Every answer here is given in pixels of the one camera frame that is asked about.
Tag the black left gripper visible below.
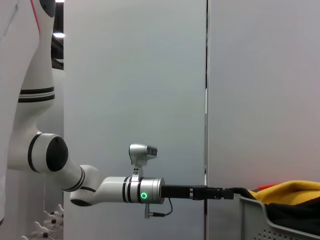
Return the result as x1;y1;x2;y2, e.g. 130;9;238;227
161;184;236;201

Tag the grey yellow towel black trim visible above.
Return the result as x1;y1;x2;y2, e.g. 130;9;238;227
233;180;320;206

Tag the grey perforated storage box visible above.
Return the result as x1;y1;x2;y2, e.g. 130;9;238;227
238;196;320;240

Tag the orange cloth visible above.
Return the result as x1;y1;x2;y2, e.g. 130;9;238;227
252;183;280;191

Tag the black cloth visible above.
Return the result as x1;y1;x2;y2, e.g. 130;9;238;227
264;197;320;237

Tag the white wheeled stand leg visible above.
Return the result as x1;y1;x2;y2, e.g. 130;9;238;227
21;221;63;240
43;203;65;224

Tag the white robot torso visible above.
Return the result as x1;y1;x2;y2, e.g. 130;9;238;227
0;0;57;226

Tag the left gripper cable with plug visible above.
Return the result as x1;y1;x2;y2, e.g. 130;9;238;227
144;197;174;219

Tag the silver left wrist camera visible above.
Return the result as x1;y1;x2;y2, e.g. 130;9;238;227
128;143;159;181

